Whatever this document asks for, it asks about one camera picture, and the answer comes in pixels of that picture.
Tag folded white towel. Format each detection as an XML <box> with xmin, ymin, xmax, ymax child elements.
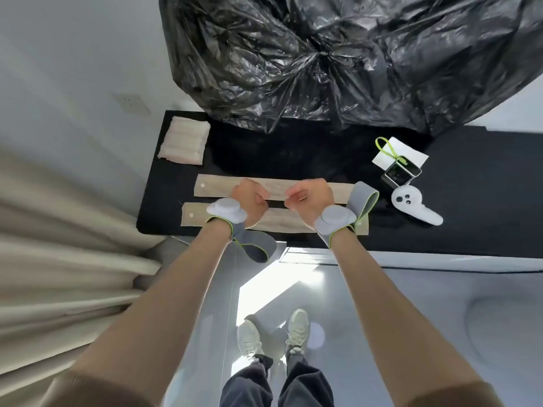
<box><xmin>157</xmin><ymin>115</ymin><xmax>211</xmax><ymax>167</ymax></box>

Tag white grey wrist tracker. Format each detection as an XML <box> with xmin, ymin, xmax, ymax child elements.
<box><xmin>205</xmin><ymin>197</ymin><xmax>278</xmax><ymax>264</ymax></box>
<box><xmin>313</xmin><ymin>181</ymin><xmax>381</xmax><ymax>250</ymax></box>

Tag black desk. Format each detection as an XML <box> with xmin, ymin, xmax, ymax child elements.
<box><xmin>135</xmin><ymin>110</ymin><xmax>543</xmax><ymax>260</ymax></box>

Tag dark grey trousers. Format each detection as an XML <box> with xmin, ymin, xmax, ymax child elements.
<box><xmin>219</xmin><ymin>351</ymin><xmax>336</xmax><ymax>407</ymax></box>

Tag black plastic bag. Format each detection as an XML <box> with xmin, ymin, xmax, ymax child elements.
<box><xmin>159</xmin><ymin>0</ymin><xmax>543</xmax><ymax>136</ymax></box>

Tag person's right forearm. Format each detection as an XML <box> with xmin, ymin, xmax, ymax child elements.
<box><xmin>329</xmin><ymin>227</ymin><xmax>482</xmax><ymax>397</ymax></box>

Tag tan sweater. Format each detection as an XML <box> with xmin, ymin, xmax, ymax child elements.
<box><xmin>40</xmin><ymin>368</ymin><xmax>506</xmax><ymax>407</ymax></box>

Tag person's right hand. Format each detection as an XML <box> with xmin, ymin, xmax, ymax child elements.
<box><xmin>284</xmin><ymin>178</ymin><xmax>337</xmax><ymax>228</ymax></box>

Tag white handheld controller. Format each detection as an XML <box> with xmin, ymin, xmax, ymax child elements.
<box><xmin>390</xmin><ymin>185</ymin><xmax>445</xmax><ymax>227</ymax></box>

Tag beige curtain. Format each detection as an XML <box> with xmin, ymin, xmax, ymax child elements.
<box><xmin>0</xmin><ymin>150</ymin><xmax>164</xmax><ymax>395</ymax></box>

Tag white sneaker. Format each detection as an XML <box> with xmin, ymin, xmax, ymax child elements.
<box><xmin>285</xmin><ymin>308</ymin><xmax>311</xmax><ymax>354</ymax></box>
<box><xmin>236</xmin><ymin>319</ymin><xmax>266</xmax><ymax>359</ymax></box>

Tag person's left forearm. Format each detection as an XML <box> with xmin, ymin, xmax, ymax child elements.
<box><xmin>70</xmin><ymin>215</ymin><xmax>240</xmax><ymax>399</ymax></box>

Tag white wall socket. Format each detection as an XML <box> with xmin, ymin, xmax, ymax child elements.
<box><xmin>112</xmin><ymin>93</ymin><xmax>152</xmax><ymax>116</ymax></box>

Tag person's left hand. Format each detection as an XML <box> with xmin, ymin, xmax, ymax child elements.
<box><xmin>230</xmin><ymin>179</ymin><xmax>270</xmax><ymax>230</ymax></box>

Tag small silver device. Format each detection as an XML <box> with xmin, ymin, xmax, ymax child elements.
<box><xmin>380</xmin><ymin>161</ymin><xmax>423</xmax><ymax>188</ymax></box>

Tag white paper card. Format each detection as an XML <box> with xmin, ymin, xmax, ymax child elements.
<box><xmin>372</xmin><ymin>136</ymin><xmax>430</xmax><ymax>171</ymax></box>

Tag beige curtain strap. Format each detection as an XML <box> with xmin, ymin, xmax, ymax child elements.
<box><xmin>180</xmin><ymin>201</ymin><xmax>370</xmax><ymax>236</ymax></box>
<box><xmin>194</xmin><ymin>173</ymin><xmax>356</xmax><ymax>205</ymax></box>

